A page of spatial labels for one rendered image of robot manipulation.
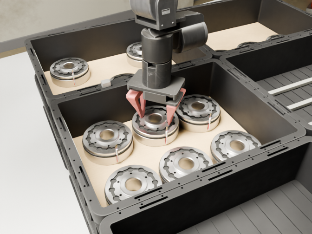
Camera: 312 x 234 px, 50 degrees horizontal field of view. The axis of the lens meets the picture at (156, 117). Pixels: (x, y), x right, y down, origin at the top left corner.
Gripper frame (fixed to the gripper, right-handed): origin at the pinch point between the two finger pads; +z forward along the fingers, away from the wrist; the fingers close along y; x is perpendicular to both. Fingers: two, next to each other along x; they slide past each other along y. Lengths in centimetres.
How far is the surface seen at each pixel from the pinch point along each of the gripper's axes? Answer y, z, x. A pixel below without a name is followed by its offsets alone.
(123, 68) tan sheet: 17.8, 3.8, -21.7
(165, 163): -5.9, 1.3, 11.0
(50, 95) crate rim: 20.0, -5.7, 7.9
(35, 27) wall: 165, 73, -159
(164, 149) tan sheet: -3.6, 4.1, 4.7
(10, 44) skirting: 177, 81, -139
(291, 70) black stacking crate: -27.1, 3.3, -37.3
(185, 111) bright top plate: -5.0, 0.8, -5.2
